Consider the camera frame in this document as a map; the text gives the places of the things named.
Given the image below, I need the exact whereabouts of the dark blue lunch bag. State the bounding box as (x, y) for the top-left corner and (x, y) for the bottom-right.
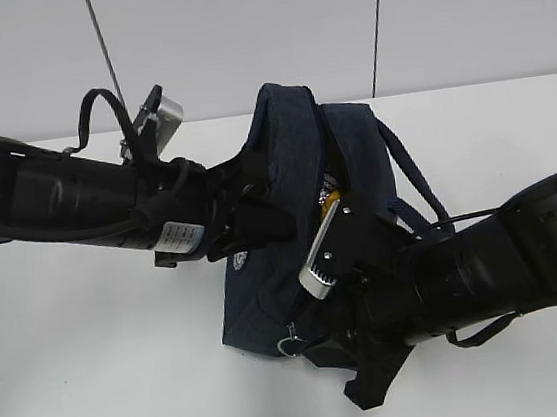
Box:
(221, 82), (448, 358)

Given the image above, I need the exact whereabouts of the dark blue right cable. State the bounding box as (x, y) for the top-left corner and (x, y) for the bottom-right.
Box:
(441, 309), (526, 352)

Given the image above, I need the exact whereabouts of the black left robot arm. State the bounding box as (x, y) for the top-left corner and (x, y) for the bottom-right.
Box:
(0, 137), (297, 268)

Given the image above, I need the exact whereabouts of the yellow toy fruit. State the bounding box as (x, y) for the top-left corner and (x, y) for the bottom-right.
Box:
(320, 190), (341, 220)

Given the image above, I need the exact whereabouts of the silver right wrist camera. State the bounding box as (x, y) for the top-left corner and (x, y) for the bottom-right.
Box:
(288, 185), (405, 304)

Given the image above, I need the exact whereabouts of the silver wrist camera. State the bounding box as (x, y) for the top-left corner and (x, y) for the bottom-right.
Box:
(131, 84), (184, 159)
(288, 185), (405, 304)

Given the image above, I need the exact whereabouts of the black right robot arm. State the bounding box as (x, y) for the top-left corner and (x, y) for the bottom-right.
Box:
(301, 173), (557, 410)

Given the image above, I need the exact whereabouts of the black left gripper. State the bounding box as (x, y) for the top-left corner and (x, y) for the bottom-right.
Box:
(130, 146), (297, 269)

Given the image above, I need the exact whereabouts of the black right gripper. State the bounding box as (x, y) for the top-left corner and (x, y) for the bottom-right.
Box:
(292, 246), (442, 415)

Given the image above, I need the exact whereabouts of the dark blue left cable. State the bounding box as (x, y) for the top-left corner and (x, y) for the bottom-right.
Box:
(66, 81), (161, 167)

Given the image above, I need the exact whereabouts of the dark blue cable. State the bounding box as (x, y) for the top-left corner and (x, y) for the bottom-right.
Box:
(66, 81), (161, 167)
(441, 309), (526, 352)

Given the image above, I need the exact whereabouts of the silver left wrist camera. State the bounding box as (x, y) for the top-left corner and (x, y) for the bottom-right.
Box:
(131, 84), (184, 159)

